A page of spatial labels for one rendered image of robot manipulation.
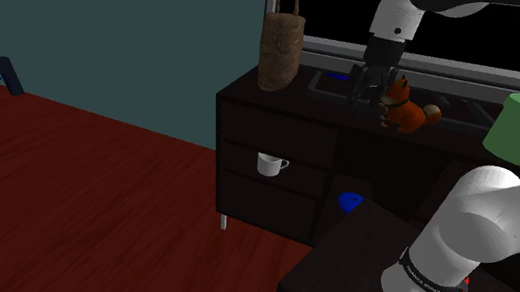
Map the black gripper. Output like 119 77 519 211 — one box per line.
343 32 416 119

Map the orange fox figure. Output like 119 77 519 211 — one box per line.
374 72 445 138

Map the small blue flat object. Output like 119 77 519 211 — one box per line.
326 70 350 84

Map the dark tray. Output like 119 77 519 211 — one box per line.
305 66 361 107

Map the brown vase with branch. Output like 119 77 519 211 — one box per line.
247 0 329 95

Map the grey framed window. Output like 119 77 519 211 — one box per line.
262 0 520 121

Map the dark desk with drawers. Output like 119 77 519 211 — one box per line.
199 34 520 259

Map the blue rounded object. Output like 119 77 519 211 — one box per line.
336 190 366 215

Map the white cup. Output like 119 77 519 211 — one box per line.
254 149 291 180

